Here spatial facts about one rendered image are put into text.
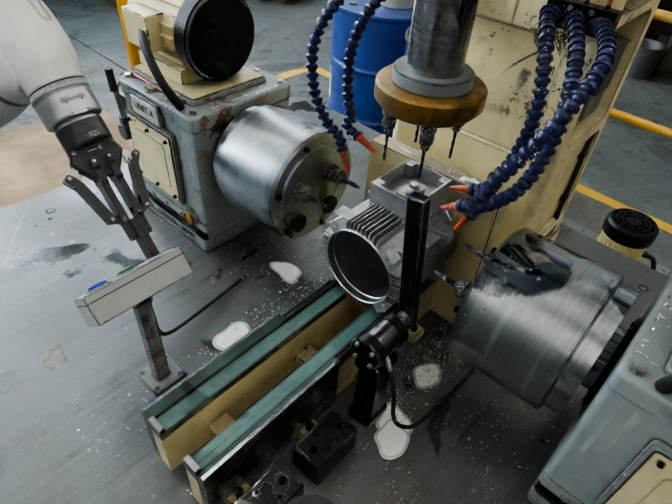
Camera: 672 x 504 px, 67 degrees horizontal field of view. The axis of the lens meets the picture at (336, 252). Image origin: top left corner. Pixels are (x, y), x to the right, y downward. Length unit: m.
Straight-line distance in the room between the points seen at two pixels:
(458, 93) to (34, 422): 0.92
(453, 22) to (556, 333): 0.46
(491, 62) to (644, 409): 0.63
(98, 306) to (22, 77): 0.36
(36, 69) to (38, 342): 0.56
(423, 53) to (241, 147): 0.44
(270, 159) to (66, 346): 0.56
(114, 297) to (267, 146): 0.41
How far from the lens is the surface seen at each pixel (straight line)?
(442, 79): 0.82
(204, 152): 1.15
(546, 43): 0.81
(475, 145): 1.08
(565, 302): 0.79
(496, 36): 1.02
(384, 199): 0.93
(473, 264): 1.05
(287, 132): 1.04
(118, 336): 1.16
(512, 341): 0.80
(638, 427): 0.78
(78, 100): 0.90
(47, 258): 1.40
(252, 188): 1.04
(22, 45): 0.91
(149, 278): 0.87
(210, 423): 0.95
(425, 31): 0.80
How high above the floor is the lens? 1.66
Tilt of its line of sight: 41 degrees down
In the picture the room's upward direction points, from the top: 5 degrees clockwise
